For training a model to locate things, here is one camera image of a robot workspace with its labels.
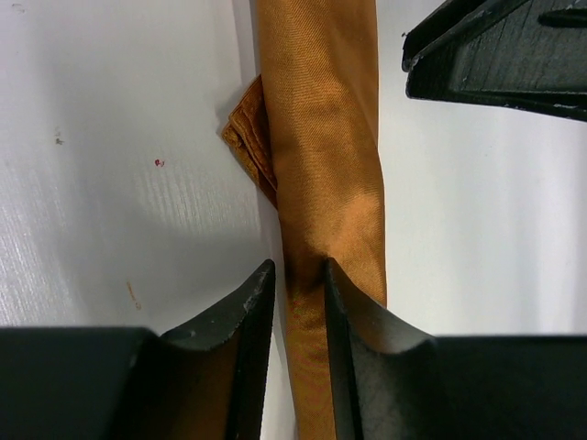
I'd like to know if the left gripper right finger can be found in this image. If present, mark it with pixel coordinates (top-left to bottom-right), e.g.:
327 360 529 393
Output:
325 259 586 439

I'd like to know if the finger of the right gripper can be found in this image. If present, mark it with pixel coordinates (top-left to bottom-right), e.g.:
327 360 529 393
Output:
402 0 586 120

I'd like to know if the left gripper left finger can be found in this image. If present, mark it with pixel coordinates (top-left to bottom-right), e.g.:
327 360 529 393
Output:
1 260 275 439

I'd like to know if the orange cloth napkin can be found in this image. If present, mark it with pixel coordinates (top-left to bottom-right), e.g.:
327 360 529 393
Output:
222 1 387 439

